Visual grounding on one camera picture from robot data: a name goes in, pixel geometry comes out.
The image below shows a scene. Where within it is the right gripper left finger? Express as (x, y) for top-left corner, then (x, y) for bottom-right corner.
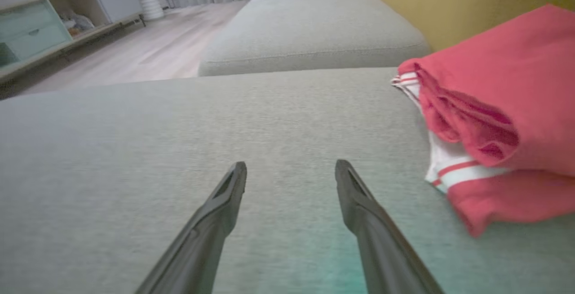
(135, 161), (248, 294)

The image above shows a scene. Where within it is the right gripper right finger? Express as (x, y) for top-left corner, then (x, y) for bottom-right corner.
(334, 159), (445, 294)

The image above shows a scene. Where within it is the red jersey garment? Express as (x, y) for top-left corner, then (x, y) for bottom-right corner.
(391, 4), (575, 239)

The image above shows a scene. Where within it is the grey and yellow sofa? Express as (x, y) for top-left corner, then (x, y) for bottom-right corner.
(0, 67), (575, 294)

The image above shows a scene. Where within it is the large grey sofa seat cushion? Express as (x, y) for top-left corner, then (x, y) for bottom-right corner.
(198, 0), (432, 77)

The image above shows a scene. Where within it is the clutter on cabinet shelf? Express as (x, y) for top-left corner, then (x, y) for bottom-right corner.
(58, 9), (96, 37)

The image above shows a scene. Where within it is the yellow sofa back cushion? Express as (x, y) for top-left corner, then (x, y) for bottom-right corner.
(373, 0), (575, 53)

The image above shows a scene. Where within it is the wooden cabinet with mint drawers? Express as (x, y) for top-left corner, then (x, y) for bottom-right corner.
(0, 0), (145, 84)

